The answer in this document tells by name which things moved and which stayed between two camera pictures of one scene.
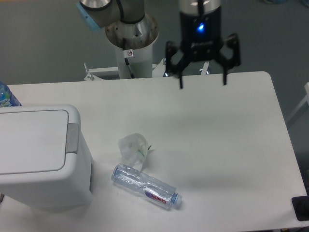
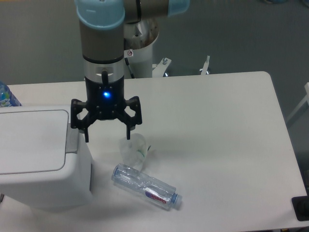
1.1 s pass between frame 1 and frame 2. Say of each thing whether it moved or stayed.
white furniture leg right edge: stayed
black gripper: moved
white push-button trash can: stayed
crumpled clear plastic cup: stayed
